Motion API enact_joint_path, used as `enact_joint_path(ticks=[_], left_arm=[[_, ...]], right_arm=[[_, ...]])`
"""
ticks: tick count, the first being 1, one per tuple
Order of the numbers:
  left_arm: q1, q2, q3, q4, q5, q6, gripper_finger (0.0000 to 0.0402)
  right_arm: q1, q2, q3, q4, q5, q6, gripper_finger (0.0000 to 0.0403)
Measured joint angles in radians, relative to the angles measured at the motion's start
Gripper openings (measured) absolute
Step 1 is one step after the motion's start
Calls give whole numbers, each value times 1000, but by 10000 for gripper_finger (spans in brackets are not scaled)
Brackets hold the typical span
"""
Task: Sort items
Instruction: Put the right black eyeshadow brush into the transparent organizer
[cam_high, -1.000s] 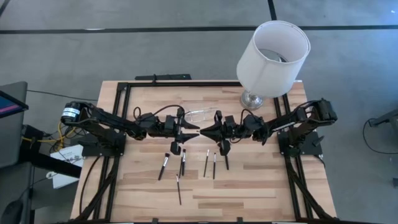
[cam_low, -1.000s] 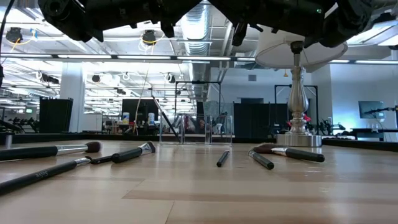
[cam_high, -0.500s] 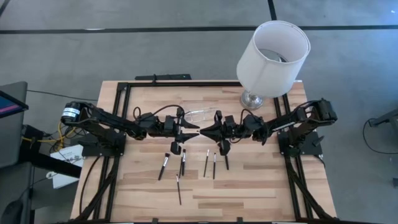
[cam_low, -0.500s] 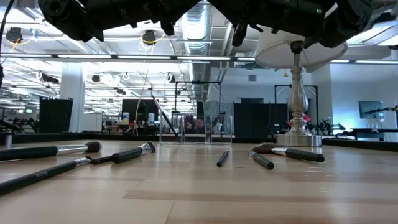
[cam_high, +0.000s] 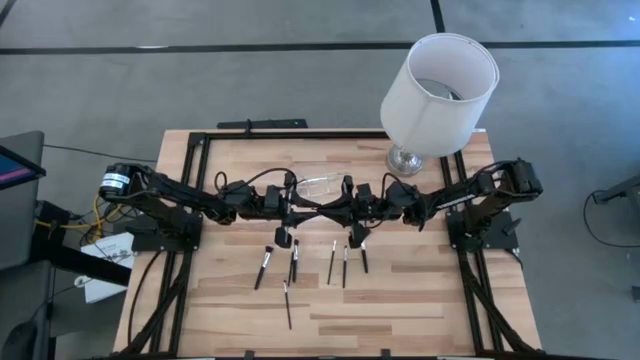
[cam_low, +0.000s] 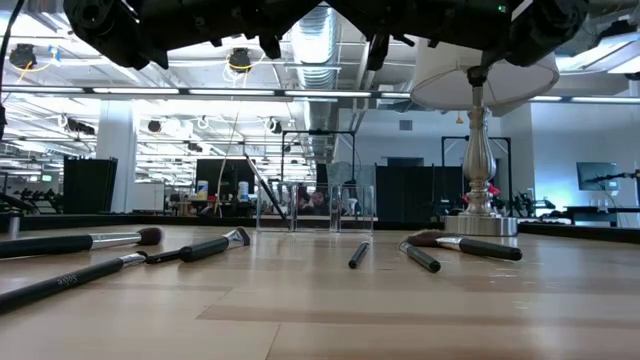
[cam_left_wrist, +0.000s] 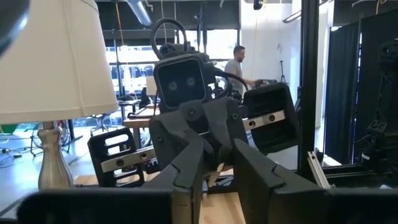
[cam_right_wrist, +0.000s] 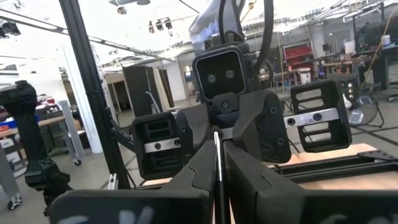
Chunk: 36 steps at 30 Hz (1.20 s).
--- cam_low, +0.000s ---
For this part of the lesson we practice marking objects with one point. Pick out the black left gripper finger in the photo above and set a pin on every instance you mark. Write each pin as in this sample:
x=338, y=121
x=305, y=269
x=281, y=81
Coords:
x=295, y=10

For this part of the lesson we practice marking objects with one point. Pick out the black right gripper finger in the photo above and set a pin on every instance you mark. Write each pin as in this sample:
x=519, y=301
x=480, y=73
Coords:
x=355, y=12

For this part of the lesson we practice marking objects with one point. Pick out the thin black makeup brush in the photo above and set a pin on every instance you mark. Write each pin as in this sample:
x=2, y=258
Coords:
x=162, y=257
x=267, y=191
x=422, y=259
x=358, y=256

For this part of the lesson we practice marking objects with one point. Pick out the flat-head black makeup brush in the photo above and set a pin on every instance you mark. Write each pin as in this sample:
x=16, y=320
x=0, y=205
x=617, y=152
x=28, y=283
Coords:
x=205, y=248

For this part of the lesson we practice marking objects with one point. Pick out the large brown-bristle powder brush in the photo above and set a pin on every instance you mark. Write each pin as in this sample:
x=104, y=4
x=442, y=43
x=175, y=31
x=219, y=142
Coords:
x=490, y=248

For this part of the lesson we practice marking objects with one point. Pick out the dark-bristle powder brush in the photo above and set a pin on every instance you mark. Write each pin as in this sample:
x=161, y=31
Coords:
x=50, y=245

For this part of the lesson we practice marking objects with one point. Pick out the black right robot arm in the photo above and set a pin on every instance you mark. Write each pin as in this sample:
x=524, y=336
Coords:
x=550, y=30

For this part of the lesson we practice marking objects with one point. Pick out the black ceiling device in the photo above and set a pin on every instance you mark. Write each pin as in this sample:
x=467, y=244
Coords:
x=22, y=55
x=240, y=59

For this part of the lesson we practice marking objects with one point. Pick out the silver table lamp white shade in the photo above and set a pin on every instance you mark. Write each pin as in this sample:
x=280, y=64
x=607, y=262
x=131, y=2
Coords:
x=479, y=160

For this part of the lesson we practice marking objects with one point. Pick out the black monitor screens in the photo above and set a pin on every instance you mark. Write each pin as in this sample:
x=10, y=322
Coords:
x=220, y=175

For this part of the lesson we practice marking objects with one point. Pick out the black partition panel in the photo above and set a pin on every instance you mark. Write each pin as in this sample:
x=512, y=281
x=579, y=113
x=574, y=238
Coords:
x=415, y=192

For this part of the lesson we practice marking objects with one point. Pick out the white wipes canister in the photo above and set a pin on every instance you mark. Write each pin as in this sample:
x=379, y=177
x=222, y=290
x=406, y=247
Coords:
x=243, y=191
x=202, y=191

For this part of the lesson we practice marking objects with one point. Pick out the person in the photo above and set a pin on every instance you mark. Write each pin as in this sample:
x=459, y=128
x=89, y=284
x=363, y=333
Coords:
x=316, y=200

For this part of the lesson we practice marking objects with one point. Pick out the clear acrylic brush organizer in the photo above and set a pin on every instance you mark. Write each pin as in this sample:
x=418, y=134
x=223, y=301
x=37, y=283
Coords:
x=350, y=215

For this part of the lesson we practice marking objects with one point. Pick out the black cabinet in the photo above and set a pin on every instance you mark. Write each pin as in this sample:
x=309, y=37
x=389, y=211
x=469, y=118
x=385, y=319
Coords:
x=90, y=185

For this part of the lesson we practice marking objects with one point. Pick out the black desk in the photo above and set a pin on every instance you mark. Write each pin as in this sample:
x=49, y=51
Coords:
x=600, y=210

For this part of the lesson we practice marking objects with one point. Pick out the silver ventilation duct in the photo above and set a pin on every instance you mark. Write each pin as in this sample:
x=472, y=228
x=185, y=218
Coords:
x=315, y=70

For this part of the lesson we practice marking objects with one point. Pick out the black metal frame stand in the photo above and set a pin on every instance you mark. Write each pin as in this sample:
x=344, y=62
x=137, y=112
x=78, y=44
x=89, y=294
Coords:
x=450, y=137
x=320, y=132

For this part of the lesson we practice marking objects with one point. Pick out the wall-mounted monitor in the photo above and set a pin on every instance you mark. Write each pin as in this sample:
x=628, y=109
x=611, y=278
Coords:
x=597, y=175

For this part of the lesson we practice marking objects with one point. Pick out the silver metal post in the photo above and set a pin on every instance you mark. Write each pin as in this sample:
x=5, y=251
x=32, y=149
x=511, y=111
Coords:
x=14, y=227

